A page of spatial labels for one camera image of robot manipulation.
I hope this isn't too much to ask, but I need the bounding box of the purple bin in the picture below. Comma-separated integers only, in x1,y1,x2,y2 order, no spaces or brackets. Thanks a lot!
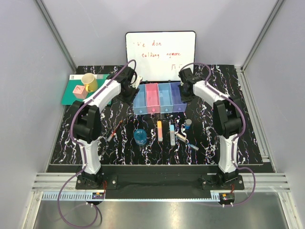
170,82,187,113

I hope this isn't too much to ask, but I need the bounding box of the light blue bin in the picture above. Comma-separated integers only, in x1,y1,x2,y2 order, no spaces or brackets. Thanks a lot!
133,84,147,115
158,83,173,114

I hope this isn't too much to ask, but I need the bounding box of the pink bin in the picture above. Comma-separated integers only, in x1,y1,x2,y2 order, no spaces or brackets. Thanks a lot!
145,83,160,114

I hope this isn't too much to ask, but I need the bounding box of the blue grey glue stick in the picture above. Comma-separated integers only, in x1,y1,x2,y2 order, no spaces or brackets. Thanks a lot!
185,119,192,130

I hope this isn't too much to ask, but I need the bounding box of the yellow mug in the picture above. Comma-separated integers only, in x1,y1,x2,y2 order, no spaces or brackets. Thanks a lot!
81,73,98,93

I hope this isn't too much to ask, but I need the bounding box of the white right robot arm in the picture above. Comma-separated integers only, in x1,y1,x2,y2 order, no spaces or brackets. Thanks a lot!
179,66,245,189

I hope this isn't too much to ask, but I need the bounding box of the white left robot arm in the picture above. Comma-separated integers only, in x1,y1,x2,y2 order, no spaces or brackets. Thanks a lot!
70,66,142,189

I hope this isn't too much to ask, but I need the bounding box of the blue white highlighter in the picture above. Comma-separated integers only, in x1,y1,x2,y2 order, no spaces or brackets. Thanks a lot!
170,125,175,146

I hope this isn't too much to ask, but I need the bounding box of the black marble pattern mat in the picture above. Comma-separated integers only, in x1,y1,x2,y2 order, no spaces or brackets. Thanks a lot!
50,65,263,166

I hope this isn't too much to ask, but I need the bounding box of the orange highlighter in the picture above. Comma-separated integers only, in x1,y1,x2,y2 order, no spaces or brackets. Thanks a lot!
157,121,163,142

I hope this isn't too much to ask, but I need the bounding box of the blue ink bottle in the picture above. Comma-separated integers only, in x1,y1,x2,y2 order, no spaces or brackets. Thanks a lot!
133,129,147,146

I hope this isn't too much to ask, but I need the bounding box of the red pen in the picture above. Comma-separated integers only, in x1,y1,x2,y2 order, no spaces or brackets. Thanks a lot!
107,120,123,142

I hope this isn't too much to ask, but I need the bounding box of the small whiteboard with red writing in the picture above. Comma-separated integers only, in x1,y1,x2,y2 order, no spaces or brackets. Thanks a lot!
125,31,196,82

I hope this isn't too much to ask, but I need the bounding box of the pink cube block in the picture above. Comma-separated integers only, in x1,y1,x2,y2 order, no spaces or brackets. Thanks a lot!
72,85,88,100

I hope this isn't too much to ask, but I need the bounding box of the blue clear pen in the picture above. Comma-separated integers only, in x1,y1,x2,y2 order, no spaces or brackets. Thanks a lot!
176,137,199,151

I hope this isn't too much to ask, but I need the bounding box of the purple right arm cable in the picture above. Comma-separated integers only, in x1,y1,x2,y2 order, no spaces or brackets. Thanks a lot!
178,62,257,207

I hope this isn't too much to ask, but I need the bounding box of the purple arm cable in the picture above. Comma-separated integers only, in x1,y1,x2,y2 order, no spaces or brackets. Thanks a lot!
178,62,257,207
58,59,138,226

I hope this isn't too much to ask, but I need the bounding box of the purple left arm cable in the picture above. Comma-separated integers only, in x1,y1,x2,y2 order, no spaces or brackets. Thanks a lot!
58,59,138,226

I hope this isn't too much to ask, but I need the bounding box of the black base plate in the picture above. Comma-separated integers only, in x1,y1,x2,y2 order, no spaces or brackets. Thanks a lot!
76,165,244,197

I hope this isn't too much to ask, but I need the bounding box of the white slotted cable duct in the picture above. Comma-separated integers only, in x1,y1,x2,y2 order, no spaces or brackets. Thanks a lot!
42,190,220,202

